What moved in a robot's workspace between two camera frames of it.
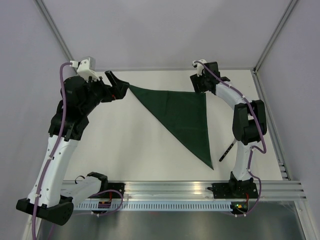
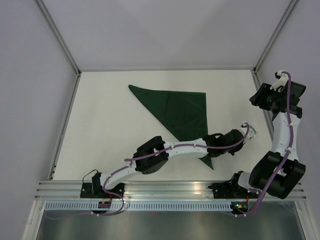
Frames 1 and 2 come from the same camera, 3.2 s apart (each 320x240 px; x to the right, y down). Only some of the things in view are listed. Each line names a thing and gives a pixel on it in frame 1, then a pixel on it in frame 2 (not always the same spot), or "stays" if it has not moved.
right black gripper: x=195 y=80 -> x=264 y=90
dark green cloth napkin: x=185 y=113 stays
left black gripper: x=108 y=90 -> x=232 y=152
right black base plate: x=237 y=189 stays
